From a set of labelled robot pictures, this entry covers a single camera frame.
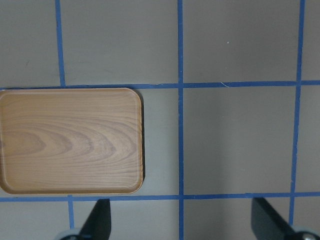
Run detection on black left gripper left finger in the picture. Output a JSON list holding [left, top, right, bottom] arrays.
[[79, 199, 111, 240]]

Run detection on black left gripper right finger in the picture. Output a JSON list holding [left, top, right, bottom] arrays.
[[250, 197, 300, 240]]

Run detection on wooden serving tray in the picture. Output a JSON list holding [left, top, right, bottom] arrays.
[[0, 88, 144, 195]]

